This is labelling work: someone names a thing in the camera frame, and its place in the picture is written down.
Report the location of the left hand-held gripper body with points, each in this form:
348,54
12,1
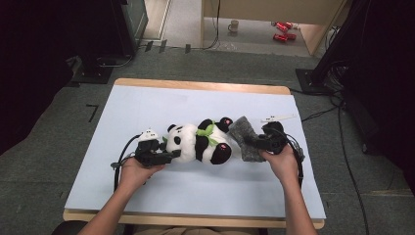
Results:
148,150

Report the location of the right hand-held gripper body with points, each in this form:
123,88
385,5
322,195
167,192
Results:
275,138

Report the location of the grey fuzzy cloth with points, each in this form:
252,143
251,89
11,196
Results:
241,130

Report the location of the panda plush toy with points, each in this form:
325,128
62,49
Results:
189,140

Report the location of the person's left hand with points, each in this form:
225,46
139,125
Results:
135,173

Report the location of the person's right hand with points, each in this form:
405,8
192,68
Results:
285,166

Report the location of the pale blue table mat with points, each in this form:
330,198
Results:
195,189

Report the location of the wooden table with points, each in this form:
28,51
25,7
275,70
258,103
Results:
195,85

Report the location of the black slanted stand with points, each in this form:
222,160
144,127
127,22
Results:
318,76

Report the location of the black stand with flat base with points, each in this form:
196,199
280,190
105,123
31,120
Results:
93,73

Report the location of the red can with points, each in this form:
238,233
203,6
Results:
281,27
280,37
291,36
289,24

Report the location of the beige mug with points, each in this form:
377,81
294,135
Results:
233,25

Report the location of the dark cabinet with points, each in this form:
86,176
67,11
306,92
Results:
132,23

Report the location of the light wooden cabinet frame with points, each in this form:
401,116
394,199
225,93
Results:
270,9

